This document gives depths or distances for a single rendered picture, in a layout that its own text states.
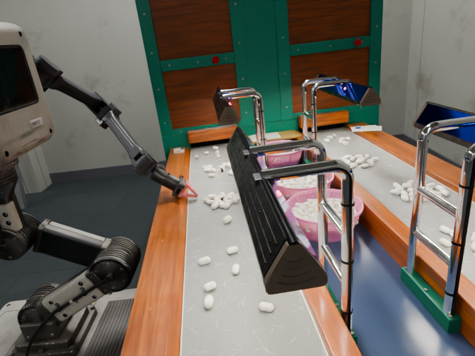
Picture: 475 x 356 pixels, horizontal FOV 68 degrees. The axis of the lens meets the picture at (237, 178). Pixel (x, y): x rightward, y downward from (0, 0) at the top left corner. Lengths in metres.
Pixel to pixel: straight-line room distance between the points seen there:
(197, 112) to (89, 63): 2.18
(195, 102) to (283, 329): 1.56
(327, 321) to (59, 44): 3.85
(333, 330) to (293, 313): 0.11
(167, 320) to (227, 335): 0.14
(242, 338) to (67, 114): 3.76
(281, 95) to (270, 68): 0.17
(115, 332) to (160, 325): 0.49
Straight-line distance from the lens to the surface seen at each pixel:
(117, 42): 4.04
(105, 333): 1.37
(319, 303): 0.87
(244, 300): 0.93
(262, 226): 0.53
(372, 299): 1.04
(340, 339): 0.80
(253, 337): 0.84
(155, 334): 0.86
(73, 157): 4.46
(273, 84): 2.17
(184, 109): 2.15
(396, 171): 1.65
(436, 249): 0.94
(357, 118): 2.37
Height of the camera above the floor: 1.35
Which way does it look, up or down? 22 degrees down
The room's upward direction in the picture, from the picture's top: 7 degrees counter-clockwise
